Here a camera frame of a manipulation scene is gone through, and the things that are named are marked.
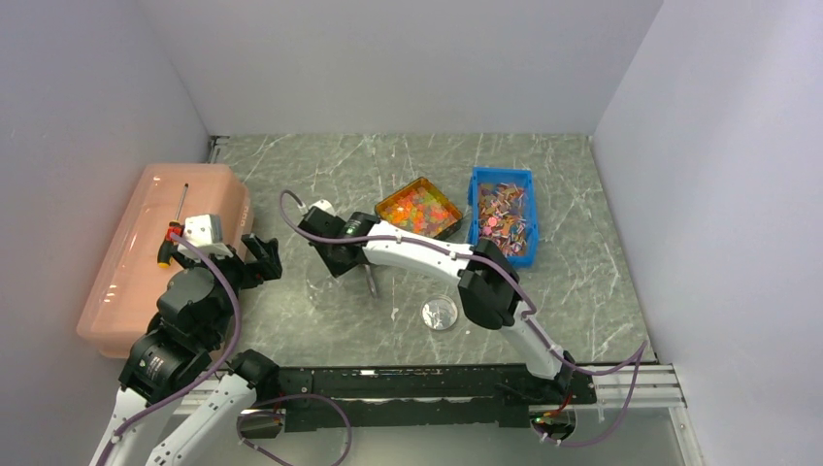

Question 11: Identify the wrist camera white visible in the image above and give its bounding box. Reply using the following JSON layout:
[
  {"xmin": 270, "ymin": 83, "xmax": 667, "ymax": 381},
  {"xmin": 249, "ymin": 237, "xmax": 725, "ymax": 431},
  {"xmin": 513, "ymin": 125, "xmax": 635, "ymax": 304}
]
[
  {"xmin": 178, "ymin": 214, "xmax": 234, "ymax": 258},
  {"xmin": 312, "ymin": 199, "xmax": 337, "ymax": 216}
]

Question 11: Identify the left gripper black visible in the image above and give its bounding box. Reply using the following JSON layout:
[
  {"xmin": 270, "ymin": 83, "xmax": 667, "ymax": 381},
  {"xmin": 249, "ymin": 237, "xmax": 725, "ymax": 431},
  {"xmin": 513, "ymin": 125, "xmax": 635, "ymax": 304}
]
[{"xmin": 172, "ymin": 231, "xmax": 280, "ymax": 343}]

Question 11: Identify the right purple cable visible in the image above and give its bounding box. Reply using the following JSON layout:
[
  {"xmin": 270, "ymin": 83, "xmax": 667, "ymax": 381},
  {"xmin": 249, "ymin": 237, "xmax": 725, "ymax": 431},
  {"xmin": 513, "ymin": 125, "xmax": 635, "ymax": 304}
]
[{"xmin": 279, "ymin": 189, "xmax": 649, "ymax": 450}]

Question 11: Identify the pink plastic storage box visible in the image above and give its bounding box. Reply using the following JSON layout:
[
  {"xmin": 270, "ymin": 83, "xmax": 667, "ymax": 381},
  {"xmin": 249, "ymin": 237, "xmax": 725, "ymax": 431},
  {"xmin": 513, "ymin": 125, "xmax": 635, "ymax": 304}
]
[{"xmin": 77, "ymin": 163, "xmax": 254, "ymax": 359}]

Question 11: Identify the yellow black screwdriver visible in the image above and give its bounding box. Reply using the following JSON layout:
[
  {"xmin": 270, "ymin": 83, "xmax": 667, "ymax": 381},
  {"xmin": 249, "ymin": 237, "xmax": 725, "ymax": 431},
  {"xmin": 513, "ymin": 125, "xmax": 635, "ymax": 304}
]
[{"xmin": 156, "ymin": 183, "xmax": 189, "ymax": 268}]

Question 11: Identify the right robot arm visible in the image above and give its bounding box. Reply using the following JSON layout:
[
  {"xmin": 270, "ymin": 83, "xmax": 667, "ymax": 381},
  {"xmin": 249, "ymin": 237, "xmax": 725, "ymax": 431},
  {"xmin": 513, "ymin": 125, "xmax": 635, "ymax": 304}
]
[{"xmin": 293, "ymin": 207, "xmax": 576, "ymax": 403}]

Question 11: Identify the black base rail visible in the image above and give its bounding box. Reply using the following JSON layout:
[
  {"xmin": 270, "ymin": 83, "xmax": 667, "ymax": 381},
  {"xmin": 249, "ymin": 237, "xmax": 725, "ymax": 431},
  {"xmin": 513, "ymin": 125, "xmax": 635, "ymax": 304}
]
[{"xmin": 173, "ymin": 363, "xmax": 686, "ymax": 439}]

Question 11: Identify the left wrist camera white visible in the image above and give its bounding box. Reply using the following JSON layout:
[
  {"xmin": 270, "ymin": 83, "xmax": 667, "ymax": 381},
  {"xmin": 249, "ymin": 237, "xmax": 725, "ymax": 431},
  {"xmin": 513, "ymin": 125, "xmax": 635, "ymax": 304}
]
[{"xmin": 178, "ymin": 214, "xmax": 234, "ymax": 258}]

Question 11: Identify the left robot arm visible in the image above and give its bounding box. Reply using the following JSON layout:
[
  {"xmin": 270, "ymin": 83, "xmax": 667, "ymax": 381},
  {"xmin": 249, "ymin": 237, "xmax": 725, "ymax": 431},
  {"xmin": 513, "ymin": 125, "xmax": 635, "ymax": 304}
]
[{"xmin": 91, "ymin": 234, "xmax": 282, "ymax": 465}]

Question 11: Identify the blue bin of lollipops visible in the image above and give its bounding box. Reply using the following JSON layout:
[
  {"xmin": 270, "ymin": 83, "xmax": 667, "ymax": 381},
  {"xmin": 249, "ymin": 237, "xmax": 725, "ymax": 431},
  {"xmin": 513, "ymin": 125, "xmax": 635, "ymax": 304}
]
[{"xmin": 468, "ymin": 166, "xmax": 539, "ymax": 268}]

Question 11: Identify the metal scoop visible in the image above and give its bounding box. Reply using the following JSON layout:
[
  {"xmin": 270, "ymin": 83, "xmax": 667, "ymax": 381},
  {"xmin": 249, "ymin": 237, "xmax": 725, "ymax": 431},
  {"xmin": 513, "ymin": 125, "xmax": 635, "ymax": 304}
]
[{"xmin": 363, "ymin": 264, "xmax": 379, "ymax": 299}]

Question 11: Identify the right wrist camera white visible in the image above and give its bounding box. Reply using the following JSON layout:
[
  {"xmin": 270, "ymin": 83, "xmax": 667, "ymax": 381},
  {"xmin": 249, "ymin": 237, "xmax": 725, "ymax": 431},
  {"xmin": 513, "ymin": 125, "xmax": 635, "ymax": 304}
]
[{"xmin": 312, "ymin": 199, "xmax": 337, "ymax": 216}]

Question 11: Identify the candy tin with gummies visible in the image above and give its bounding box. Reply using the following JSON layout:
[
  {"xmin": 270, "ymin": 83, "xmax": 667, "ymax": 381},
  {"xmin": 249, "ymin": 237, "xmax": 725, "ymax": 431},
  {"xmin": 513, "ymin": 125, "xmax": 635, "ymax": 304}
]
[{"xmin": 375, "ymin": 177, "xmax": 463, "ymax": 241}]

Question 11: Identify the clear round lid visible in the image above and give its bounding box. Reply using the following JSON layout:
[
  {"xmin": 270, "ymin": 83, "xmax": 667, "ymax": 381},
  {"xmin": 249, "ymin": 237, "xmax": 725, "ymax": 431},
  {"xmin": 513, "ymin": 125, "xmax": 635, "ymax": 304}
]
[{"xmin": 420, "ymin": 295, "xmax": 460, "ymax": 331}]

